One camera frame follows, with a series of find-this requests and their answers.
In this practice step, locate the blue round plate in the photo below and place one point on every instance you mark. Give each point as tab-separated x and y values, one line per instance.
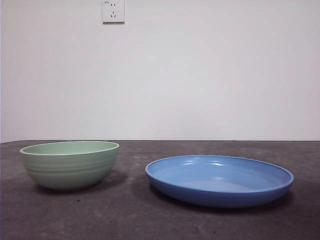
220	197

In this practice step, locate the green ribbed bowl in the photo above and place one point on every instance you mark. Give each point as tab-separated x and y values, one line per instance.
67	172

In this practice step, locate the white wall socket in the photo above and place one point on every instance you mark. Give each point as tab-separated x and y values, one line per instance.
113	12

